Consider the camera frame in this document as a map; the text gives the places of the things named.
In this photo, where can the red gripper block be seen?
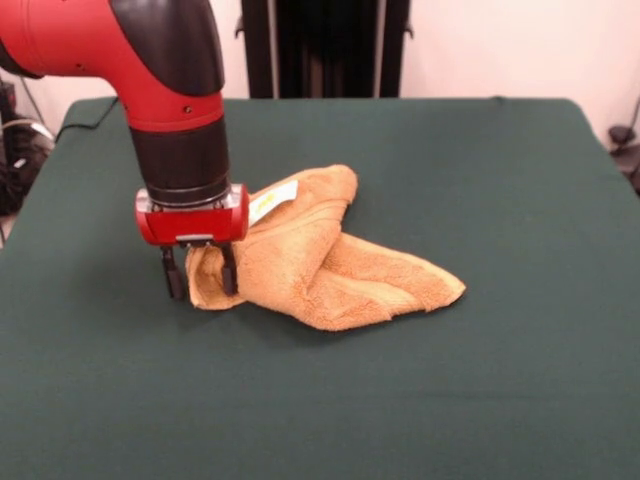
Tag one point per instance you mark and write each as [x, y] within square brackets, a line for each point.
[195, 222]

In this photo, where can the tan terry towel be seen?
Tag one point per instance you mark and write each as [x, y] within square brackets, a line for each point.
[350, 275]

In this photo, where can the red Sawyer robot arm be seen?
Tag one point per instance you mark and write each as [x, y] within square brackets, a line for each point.
[150, 75]

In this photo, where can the dark green table cloth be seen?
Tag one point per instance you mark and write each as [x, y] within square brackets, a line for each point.
[250, 400]

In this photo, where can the black pedestal column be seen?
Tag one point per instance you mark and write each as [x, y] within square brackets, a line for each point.
[325, 50]

